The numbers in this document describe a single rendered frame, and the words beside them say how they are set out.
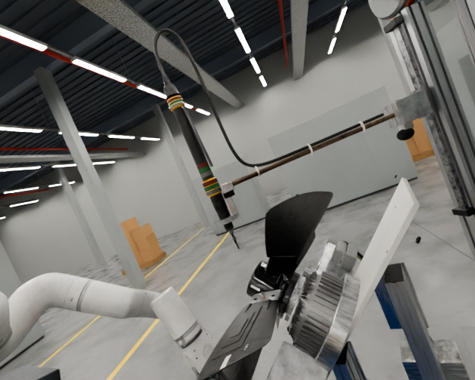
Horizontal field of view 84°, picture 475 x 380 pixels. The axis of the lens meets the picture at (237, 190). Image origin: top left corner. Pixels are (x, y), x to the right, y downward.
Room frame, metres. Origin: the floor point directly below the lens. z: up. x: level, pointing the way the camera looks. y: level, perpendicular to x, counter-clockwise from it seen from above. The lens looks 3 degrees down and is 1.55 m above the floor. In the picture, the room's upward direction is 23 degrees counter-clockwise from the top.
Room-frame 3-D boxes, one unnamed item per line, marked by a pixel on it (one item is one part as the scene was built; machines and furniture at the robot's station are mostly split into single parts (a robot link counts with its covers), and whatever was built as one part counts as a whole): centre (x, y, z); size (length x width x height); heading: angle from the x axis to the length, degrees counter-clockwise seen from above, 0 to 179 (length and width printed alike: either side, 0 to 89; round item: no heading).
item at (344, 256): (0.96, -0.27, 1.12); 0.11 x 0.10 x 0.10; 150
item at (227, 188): (0.74, 0.05, 1.49); 0.09 x 0.07 x 0.10; 95
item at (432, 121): (0.79, -0.61, 1.48); 0.05 x 0.03 x 0.62; 5
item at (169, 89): (0.73, 0.06, 1.65); 0.04 x 0.04 x 0.46
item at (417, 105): (0.78, -0.56, 1.54); 0.10 x 0.07 x 0.08; 95
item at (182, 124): (0.73, 0.06, 1.68); 0.03 x 0.03 x 0.21
